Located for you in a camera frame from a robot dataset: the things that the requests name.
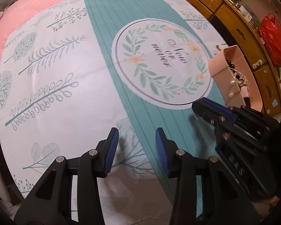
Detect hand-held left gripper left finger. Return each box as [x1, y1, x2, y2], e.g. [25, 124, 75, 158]
[13, 127, 119, 225]

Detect pink plush blanket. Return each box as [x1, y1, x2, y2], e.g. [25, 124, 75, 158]
[0, 0, 123, 85]

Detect red plastic bag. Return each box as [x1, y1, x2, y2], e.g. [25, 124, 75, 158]
[258, 13, 281, 66]

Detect pink cardboard box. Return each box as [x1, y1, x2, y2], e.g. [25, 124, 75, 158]
[208, 45, 265, 112]

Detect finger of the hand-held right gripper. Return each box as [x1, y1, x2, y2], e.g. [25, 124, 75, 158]
[192, 105, 268, 151]
[200, 98, 279, 136]

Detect green drawer safety lock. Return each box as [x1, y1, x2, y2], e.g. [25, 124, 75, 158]
[252, 59, 264, 70]

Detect teal leaf print tablecloth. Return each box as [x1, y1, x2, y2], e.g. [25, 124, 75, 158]
[0, 0, 227, 225]

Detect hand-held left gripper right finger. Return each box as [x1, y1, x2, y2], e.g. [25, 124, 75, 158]
[155, 127, 267, 225]

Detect wooden dresser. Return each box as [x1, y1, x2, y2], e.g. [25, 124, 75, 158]
[183, 0, 281, 115]

